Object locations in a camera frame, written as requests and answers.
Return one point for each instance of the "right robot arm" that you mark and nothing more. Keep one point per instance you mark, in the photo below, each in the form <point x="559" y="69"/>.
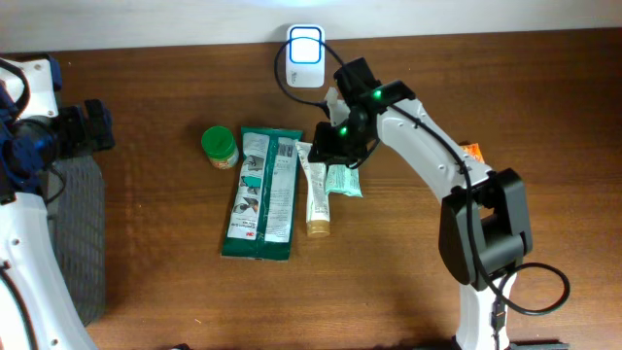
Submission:
<point x="485" y="231"/>

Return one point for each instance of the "mint green tissue pack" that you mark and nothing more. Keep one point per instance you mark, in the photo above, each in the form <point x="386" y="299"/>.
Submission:
<point x="343" y="180"/>

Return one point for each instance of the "white barcode scanner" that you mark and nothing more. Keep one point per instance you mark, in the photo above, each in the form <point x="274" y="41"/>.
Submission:
<point x="305" y="56"/>

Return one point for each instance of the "grey plastic basket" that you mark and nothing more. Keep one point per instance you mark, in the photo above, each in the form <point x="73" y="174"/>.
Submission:
<point x="76" y="219"/>

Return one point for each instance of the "orange Kleenex tissue pack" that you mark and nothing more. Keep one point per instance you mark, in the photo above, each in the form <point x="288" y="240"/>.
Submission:
<point x="474" y="151"/>

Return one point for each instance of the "green 3M wipes pack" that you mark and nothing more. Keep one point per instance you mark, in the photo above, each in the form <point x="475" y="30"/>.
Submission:
<point x="261" y="221"/>

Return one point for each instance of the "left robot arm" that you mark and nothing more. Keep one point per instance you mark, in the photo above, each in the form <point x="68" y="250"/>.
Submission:
<point x="37" y="311"/>

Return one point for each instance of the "green lid jar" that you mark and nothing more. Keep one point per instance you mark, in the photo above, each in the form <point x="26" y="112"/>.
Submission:
<point x="220" y="147"/>

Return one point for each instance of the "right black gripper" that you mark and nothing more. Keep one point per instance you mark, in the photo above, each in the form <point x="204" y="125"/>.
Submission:
<point x="323" y="150"/>

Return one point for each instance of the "white lotion tube gold cap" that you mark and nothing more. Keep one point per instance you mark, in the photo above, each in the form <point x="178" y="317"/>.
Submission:
<point x="317" y="206"/>

